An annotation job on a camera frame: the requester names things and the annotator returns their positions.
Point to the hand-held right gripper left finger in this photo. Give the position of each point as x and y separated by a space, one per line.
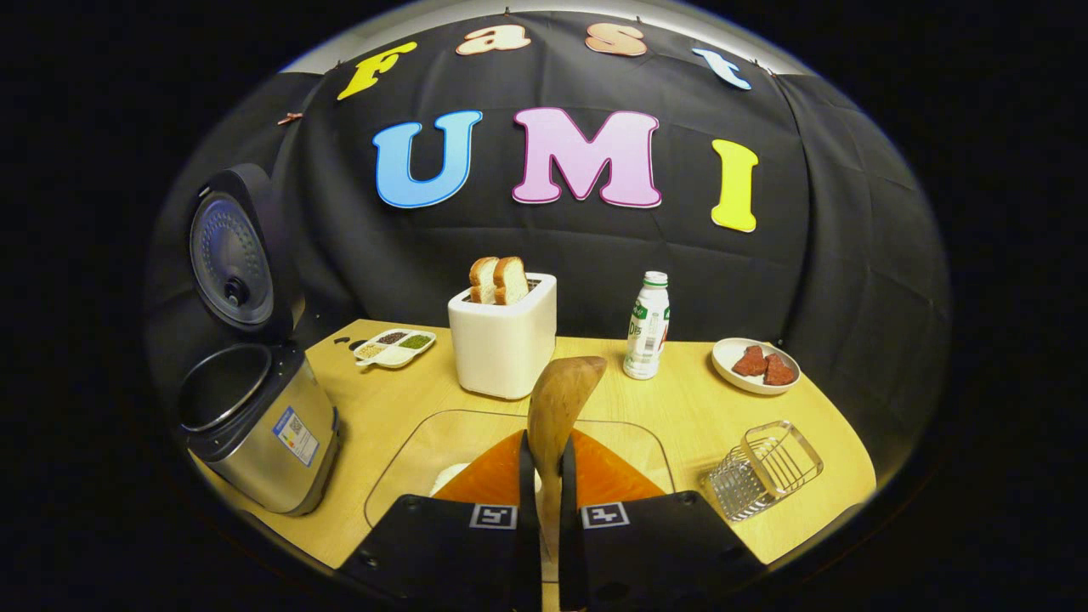
527 527

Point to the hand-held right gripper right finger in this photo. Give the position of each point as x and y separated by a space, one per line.
568 544

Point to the white rice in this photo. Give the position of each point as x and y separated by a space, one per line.
449 480

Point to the wooden spoon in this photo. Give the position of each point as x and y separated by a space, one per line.
557 408

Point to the dark lidded rice cooker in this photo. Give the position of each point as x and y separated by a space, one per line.
272 442

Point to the clear plastic rice container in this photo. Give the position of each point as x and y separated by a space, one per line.
425 442

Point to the white toaster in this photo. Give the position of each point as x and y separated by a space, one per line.
501 348

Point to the white divided grain dish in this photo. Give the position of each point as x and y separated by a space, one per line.
395 348

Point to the white milk bottle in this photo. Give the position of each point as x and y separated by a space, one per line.
648 331

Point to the white plate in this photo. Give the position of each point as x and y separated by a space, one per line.
727 365

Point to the red meat slice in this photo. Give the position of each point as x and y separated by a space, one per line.
750 362
779 371

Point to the black backdrop cloth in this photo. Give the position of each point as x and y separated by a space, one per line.
595 246

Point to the pink cloth clip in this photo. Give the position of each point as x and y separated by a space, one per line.
290 117

